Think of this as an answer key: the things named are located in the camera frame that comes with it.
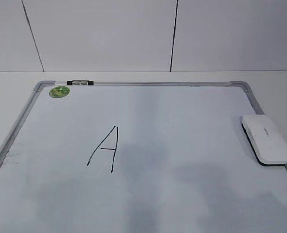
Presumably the round green magnet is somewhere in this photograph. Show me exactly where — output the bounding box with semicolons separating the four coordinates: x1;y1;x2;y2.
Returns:
49;86;70;99

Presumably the white eraser with black felt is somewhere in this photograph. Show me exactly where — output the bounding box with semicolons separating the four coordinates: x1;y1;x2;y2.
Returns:
242;115;287;166

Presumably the black and silver board clip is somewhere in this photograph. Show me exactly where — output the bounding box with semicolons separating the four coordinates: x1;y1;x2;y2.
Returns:
66;80;94;86

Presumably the white board with aluminium frame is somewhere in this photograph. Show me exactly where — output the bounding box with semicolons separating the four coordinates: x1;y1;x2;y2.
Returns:
0;82;287;233

